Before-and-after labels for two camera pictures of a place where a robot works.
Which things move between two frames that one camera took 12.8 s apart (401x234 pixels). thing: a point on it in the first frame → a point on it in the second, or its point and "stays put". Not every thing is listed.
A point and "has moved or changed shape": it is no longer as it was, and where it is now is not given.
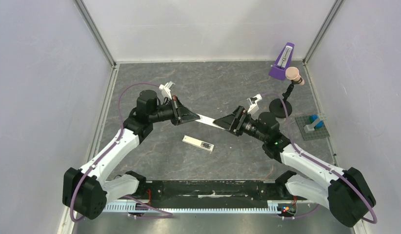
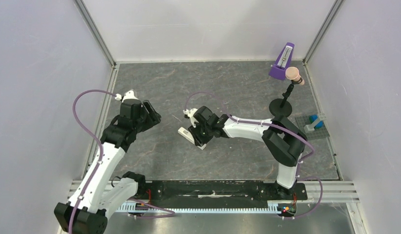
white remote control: [198, 143] has moved or changed shape
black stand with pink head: [281, 108] stays put
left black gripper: [181, 114] → [155, 118]
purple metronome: [282, 61] stays put
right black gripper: [237, 123] → [195, 134]
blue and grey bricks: [317, 122] stays put
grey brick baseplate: [322, 132] stays put
